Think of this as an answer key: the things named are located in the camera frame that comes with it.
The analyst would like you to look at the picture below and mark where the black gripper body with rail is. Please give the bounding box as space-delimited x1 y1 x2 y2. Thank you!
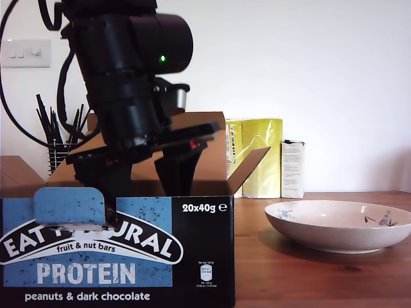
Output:
65 94 223 167

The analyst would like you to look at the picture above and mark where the snack bar carton box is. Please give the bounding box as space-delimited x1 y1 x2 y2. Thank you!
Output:
0 110 273 308

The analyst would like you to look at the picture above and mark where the white printed carton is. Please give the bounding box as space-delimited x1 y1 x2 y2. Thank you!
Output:
281 139 306 199

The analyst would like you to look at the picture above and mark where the white floral ceramic plate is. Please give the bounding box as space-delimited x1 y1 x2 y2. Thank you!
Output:
264 199 411 255

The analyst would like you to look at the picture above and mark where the yellow paper roll package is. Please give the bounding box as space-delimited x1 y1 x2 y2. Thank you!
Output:
224 117 284 199

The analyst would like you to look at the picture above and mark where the chrome wire holder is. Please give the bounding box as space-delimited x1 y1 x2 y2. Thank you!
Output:
47 142 80 179

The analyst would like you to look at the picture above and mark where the white wall light switch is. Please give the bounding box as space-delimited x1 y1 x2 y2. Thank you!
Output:
1 38 52 69

